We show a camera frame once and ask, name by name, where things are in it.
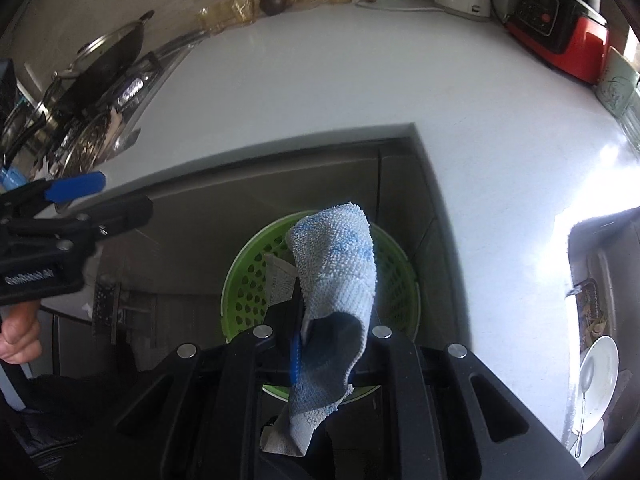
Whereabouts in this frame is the steel sink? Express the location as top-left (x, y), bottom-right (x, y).
top-left (564, 210), bottom-right (640, 467)

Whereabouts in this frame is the steel pot lid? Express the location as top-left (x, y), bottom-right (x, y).
top-left (60, 110), bottom-right (127, 172)

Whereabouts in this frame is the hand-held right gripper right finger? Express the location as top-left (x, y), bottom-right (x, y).
top-left (345, 325), bottom-right (587, 480)

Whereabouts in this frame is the small amber glass cup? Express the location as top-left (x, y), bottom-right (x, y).
top-left (197, 5), bottom-right (232, 34)
top-left (230, 0), bottom-right (258, 24)

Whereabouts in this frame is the blue grey cloth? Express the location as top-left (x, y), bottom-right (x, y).
top-left (260, 201), bottom-right (376, 457)

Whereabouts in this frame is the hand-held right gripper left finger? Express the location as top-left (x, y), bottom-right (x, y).
top-left (60, 282), bottom-right (307, 480)

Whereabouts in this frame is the black wok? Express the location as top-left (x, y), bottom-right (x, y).
top-left (50, 10), bottom-right (157, 106)

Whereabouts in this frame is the white plate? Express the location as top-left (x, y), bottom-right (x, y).
top-left (577, 335), bottom-right (621, 436)

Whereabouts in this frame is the person's left hand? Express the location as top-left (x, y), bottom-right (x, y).
top-left (0, 304), bottom-right (43, 364)

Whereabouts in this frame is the red black kitchen appliance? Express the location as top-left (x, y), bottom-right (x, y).
top-left (505, 0), bottom-right (612, 86)

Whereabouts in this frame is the white ceramic floral cup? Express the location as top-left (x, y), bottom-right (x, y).
top-left (594, 46), bottom-right (640, 118)

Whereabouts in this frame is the green plastic basket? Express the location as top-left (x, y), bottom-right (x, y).
top-left (221, 211), bottom-right (421, 403)

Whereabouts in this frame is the metal spoon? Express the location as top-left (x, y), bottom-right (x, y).
top-left (574, 357), bottom-right (597, 459)

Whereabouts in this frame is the grey cable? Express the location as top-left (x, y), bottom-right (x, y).
top-left (0, 362), bottom-right (26, 411)

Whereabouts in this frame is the clear drinking glass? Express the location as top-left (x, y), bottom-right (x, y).
top-left (619, 107), bottom-right (640, 151)

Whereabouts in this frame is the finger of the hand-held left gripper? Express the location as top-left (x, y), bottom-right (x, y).
top-left (50, 194), bottom-right (154, 242)
top-left (42, 171), bottom-right (107, 206)

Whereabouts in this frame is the black power cable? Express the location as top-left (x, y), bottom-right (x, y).
top-left (489, 0), bottom-right (523, 26)

